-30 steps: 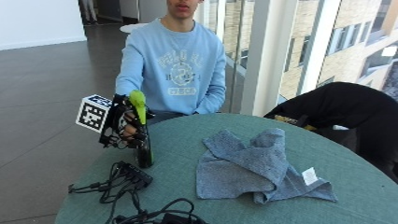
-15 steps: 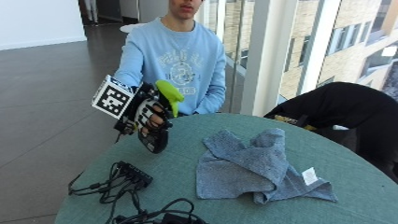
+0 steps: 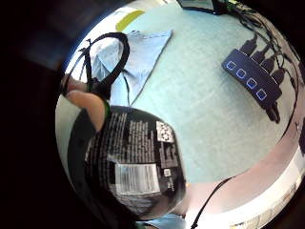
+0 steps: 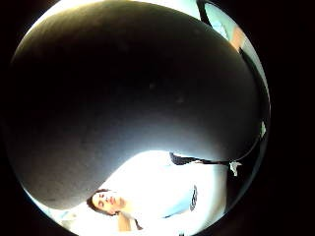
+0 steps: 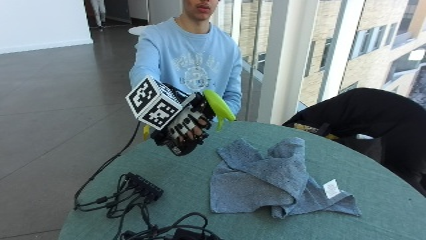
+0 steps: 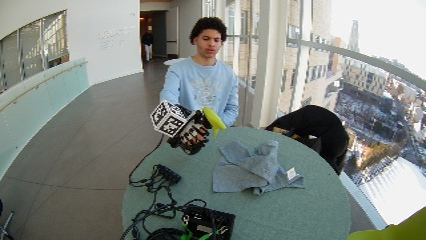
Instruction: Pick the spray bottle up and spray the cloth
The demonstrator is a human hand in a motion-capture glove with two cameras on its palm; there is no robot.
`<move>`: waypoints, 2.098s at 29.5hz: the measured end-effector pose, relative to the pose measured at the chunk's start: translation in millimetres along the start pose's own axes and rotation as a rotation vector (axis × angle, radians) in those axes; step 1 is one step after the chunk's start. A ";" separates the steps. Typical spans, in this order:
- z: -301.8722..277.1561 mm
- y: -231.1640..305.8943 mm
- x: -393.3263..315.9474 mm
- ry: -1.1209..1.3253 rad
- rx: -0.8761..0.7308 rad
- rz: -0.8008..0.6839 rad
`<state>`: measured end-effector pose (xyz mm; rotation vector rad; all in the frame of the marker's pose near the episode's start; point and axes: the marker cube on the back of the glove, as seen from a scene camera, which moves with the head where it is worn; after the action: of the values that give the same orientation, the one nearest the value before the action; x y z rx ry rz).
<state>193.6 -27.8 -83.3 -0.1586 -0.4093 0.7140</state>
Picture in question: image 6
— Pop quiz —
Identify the black electronics box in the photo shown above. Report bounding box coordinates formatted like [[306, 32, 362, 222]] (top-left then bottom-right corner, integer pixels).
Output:
[[179, 204, 236, 240]]

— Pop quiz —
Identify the white marker cube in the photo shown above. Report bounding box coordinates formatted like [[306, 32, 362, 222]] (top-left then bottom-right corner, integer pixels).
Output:
[[149, 100, 193, 138]]

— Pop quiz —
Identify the yellow-green object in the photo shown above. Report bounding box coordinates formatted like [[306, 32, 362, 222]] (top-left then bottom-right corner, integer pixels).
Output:
[[346, 206, 426, 240]]

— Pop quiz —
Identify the white round table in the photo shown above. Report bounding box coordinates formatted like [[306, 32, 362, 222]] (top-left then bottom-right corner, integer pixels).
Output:
[[162, 57, 187, 67]]

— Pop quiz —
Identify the black cable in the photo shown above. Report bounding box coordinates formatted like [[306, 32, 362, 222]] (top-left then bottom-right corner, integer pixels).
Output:
[[118, 133, 207, 240]]

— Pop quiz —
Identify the black jacket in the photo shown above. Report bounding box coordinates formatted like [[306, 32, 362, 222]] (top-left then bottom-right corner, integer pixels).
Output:
[[264, 104, 351, 176]]

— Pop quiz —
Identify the wooden handrail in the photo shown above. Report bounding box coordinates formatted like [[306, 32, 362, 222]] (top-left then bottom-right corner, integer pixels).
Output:
[[0, 60, 89, 113]]

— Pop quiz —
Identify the green cable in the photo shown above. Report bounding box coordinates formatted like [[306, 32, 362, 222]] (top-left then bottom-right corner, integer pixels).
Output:
[[178, 214, 223, 240]]

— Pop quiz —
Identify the grey cloth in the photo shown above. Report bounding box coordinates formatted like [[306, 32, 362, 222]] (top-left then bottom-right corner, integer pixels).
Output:
[[211, 139, 306, 196]]

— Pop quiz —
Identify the the person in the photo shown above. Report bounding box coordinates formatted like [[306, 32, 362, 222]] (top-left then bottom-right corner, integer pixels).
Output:
[[158, 16, 240, 128]]

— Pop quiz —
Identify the black cable hub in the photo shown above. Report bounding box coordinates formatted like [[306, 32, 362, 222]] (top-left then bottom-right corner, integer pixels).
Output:
[[153, 164, 182, 186]]

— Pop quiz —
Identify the grey window railing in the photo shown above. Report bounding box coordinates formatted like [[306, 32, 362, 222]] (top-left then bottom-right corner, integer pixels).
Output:
[[284, 37, 426, 92]]

